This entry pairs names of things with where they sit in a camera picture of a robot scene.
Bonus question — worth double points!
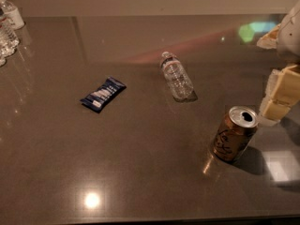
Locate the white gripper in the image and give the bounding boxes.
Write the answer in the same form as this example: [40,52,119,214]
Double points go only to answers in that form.
[257,0,300,122]

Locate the clear plastic water bottle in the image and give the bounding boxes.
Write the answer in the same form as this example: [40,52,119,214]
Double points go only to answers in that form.
[160,52,194,101]

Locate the clear water bottle red label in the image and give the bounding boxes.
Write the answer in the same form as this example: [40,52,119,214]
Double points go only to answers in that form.
[0,8,20,57]

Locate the white labelled bottle at back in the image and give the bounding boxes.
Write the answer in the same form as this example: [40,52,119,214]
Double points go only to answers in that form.
[0,0,24,30]

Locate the gold soda can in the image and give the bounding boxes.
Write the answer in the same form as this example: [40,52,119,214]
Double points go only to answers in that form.
[212,106,258,163]

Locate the blue snack wrapper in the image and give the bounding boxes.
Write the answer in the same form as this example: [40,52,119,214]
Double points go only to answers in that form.
[81,77,127,113]

